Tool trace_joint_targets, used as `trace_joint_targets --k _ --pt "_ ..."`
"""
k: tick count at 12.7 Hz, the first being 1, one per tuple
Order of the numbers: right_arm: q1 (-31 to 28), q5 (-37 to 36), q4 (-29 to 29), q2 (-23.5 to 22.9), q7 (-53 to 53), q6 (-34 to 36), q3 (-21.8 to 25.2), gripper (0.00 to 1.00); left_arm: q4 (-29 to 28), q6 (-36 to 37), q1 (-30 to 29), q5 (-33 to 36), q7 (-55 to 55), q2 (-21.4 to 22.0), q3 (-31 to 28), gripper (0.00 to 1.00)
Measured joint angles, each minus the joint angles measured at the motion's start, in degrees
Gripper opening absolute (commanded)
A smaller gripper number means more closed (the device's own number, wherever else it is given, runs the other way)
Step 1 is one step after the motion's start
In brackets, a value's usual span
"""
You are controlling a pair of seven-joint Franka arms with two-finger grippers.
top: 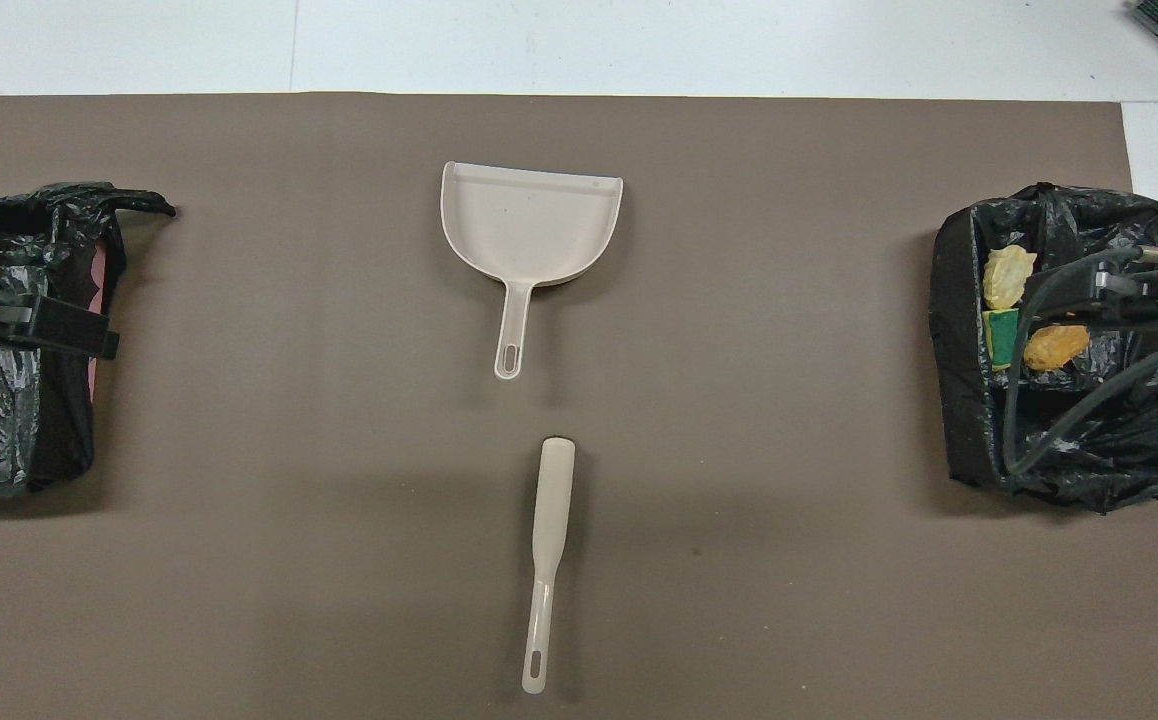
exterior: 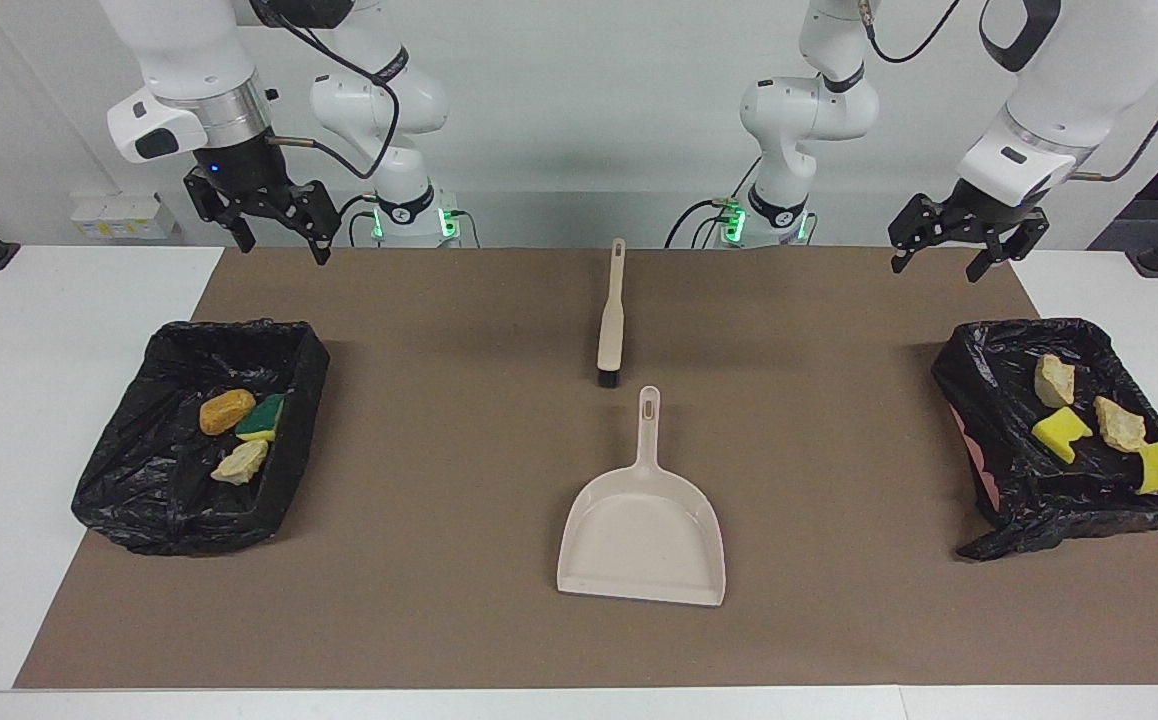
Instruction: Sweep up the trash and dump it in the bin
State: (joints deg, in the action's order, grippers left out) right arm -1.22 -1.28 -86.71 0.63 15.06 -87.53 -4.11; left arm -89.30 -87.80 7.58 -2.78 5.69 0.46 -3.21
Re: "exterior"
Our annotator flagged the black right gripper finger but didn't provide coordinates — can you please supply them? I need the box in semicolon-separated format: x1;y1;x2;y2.
183;170;258;254
277;180;342;267

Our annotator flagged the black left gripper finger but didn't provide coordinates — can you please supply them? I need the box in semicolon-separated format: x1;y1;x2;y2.
965;208;1051;284
887;193;955;274

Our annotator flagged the notched yellow sponge piece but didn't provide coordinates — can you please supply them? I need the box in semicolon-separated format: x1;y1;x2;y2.
1030;405;1094;465

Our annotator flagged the orange brown bread roll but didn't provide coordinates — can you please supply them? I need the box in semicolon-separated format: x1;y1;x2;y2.
199;389;257;436

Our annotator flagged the yellow sponge green backing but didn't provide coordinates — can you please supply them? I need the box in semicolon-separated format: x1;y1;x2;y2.
235;393;286;442

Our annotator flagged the beige rock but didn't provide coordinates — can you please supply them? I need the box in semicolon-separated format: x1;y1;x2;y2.
1093;396;1148;454

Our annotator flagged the striped beige bread chunk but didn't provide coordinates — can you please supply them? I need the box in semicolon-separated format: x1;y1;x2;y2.
210;439;270;486

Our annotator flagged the beige hand brush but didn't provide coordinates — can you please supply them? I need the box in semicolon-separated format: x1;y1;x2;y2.
594;238;629;390

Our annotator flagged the beige plastic dustpan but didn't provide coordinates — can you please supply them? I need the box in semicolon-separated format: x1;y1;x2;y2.
556;386;727;608

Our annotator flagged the black plastic trash bag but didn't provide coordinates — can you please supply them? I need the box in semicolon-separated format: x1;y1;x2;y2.
71;319;331;557
931;318;1158;559

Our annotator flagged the pink bin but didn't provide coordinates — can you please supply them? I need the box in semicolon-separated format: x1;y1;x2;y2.
951;405;1002;511

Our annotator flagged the brown table mat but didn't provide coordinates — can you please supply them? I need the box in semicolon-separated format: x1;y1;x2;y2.
14;247;1158;689

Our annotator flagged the black base cable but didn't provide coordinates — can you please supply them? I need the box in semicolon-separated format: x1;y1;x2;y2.
664;150;762;249
327;193;380;248

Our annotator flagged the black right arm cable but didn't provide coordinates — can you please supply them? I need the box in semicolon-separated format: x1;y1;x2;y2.
254;0;402;183

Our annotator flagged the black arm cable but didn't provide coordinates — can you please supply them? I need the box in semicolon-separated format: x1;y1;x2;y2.
254;0;402;183
861;0;1158;184

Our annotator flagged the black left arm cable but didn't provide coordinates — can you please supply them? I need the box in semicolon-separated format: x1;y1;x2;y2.
861;0;1158;184

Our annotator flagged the white wall socket box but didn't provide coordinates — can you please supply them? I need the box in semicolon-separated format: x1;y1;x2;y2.
71;193;179;241

